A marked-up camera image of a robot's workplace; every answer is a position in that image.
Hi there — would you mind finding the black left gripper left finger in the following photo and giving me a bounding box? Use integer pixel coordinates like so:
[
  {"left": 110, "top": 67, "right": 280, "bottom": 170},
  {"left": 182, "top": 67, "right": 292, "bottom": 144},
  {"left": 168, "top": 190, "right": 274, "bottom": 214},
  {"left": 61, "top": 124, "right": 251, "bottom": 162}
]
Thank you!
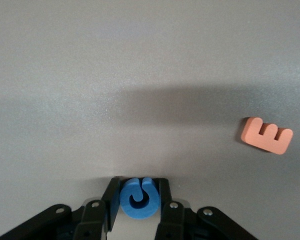
[{"left": 0, "top": 176, "right": 121, "bottom": 240}]

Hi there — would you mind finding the blue foam letter C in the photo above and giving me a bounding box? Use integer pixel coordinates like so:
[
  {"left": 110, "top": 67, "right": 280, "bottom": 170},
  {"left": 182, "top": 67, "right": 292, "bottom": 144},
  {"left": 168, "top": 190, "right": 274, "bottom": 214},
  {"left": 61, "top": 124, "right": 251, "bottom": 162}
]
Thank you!
[{"left": 119, "top": 176, "right": 161, "bottom": 220}]

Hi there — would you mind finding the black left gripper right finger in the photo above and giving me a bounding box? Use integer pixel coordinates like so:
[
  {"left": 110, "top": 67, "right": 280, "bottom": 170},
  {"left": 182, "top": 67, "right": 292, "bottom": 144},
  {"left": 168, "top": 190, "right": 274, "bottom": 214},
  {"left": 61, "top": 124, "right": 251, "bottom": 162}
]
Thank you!
[{"left": 154, "top": 177, "right": 258, "bottom": 240}]

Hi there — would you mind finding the orange foam letter E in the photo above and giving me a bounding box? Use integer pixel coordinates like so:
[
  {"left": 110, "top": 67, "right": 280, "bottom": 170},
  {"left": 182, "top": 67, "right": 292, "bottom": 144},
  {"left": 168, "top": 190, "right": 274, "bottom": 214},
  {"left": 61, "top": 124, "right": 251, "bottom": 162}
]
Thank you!
[{"left": 240, "top": 116, "right": 294, "bottom": 155}]

